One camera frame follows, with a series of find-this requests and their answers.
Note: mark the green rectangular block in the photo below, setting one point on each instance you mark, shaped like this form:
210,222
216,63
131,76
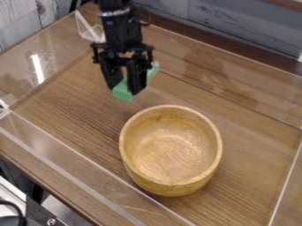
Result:
120,90

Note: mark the clear acrylic tray enclosure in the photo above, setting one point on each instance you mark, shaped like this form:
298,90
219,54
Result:
61,122

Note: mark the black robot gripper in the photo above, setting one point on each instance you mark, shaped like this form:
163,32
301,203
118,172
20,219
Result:
123,49

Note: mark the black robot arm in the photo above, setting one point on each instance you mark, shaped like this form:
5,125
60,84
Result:
116,4

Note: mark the brown wooden bowl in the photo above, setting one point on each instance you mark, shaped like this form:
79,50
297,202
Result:
171,149

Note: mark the black metal table frame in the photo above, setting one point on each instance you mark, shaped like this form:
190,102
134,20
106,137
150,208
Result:
27,205

